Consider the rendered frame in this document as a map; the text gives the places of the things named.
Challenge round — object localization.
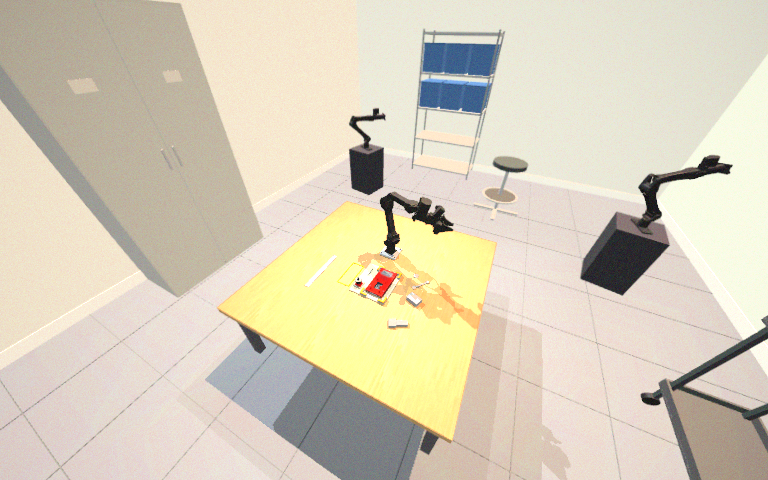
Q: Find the white flat strip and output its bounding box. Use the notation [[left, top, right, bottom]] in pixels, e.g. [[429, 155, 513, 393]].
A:
[[304, 255, 337, 287]]

